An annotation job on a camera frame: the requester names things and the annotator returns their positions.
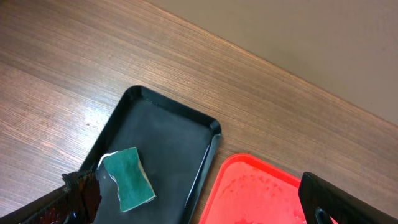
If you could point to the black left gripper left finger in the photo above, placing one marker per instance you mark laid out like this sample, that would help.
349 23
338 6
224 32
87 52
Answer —
75 202

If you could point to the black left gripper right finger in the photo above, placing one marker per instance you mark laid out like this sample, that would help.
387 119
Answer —
322 203

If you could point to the black plastic tray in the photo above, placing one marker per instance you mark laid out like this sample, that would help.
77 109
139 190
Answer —
176 145

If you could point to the green yellow sponge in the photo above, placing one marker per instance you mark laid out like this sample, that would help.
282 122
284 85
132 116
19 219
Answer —
126 170

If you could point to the red plastic tray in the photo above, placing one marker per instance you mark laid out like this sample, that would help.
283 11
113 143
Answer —
248 190

